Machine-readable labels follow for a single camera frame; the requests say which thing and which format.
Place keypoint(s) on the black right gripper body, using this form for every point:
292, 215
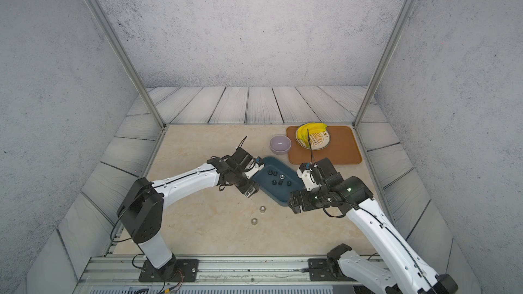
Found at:
314, 199

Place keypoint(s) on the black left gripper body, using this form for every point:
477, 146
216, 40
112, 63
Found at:
246, 185

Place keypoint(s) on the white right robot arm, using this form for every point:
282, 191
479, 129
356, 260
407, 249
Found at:
405, 270

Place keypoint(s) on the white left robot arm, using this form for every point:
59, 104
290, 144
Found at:
150, 205

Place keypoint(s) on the teal plastic storage box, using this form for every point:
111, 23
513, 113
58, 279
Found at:
278, 193

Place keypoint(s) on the brown plastic tray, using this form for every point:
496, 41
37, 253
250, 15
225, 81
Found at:
342, 150

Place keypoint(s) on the patterned ceramic plate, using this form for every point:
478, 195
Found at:
319, 141

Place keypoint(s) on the lilac grey bowl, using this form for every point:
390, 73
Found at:
280, 144

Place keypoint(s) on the yellow banana bunch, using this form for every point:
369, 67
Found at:
306, 131

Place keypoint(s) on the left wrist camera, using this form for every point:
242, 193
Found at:
244, 163

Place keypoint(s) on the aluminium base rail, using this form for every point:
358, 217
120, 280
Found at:
233, 274

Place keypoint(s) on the aluminium frame post left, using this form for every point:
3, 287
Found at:
108, 30

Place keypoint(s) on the aluminium frame post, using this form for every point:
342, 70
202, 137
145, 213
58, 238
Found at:
108, 30
384, 60

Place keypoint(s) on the aluminium frame post right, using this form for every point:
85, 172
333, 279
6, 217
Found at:
384, 60

